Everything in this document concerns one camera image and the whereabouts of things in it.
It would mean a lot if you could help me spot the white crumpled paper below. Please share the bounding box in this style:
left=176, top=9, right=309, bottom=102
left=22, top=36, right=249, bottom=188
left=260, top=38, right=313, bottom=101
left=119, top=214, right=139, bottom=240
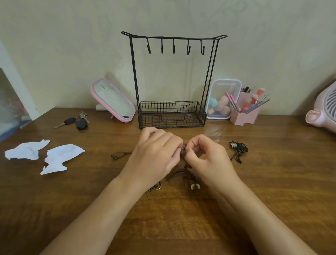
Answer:
left=5, top=139, right=51, bottom=160
left=40, top=144, right=85, bottom=175

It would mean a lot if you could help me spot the brown cord leaf pendant necklace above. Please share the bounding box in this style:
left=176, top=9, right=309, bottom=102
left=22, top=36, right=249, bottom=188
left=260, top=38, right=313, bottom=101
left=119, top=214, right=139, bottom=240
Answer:
left=147, top=143, right=201, bottom=192

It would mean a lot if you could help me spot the pink pen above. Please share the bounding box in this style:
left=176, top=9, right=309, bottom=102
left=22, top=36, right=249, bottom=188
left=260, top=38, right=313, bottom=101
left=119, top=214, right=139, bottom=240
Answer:
left=230, top=94, right=240, bottom=113
left=225, top=91, right=237, bottom=112

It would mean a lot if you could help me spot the person's right forearm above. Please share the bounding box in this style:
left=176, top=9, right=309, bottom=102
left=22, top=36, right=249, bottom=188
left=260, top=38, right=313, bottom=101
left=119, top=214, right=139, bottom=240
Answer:
left=222, top=180, right=318, bottom=255

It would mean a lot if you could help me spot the brown cord ring pendant necklace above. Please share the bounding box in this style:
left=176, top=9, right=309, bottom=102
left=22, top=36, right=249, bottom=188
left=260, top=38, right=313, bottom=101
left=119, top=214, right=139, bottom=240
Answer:
left=111, top=151, right=133, bottom=160

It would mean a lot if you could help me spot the pink pig shaped desk fan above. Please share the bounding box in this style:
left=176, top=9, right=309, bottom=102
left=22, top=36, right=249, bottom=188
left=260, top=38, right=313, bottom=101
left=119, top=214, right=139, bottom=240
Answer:
left=305, top=80, right=336, bottom=134

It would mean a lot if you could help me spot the person's right hand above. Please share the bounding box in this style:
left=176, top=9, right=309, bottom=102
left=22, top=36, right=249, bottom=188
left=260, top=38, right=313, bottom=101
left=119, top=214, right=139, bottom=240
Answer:
left=183, top=134, right=241, bottom=196

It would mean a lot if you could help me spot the black cord flower pendant necklace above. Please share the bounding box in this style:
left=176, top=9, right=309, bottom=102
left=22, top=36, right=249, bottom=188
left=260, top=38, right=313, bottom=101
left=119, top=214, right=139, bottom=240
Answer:
left=229, top=140, right=249, bottom=164

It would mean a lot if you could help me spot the person's left hand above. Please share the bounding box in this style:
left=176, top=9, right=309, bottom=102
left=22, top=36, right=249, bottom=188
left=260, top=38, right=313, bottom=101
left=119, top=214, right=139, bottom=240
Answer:
left=118, top=127, right=184, bottom=194

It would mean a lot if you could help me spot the clear plastic container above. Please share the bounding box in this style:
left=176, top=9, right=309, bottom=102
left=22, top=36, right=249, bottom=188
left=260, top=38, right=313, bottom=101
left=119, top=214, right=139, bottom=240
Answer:
left=205, top=78, right=243, bottom=120

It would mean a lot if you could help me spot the pink framed table mirror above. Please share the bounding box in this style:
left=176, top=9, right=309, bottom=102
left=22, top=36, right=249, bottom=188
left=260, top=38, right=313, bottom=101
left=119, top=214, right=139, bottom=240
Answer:
left=90, top=77, right=136, bottom=123

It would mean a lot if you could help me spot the black headed car key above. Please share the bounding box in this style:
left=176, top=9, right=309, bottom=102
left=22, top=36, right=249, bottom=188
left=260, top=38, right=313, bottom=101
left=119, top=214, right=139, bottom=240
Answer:
left=54, top=117, right=76, bottom=129

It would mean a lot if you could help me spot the black wire jewelry stand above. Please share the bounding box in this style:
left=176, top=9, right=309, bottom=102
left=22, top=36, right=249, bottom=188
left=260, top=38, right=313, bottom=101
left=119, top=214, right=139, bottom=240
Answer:
left=121, top=31, right=228, bottom=130

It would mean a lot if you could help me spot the grey purple pencil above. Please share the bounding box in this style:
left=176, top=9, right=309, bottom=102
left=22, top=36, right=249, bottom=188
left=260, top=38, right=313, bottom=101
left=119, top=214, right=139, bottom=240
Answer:
left=243, top=99, right=270, bottom=114

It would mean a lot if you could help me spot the person's left forearm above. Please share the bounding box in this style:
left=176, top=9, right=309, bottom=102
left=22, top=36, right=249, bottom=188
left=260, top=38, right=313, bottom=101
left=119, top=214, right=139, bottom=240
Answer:
left=41, top=176, right=144, bottom=255

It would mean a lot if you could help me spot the pink brush holder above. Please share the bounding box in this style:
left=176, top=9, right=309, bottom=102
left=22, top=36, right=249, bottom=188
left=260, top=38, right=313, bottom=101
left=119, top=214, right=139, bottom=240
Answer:
left=230, top=92, right=260, bottom=126

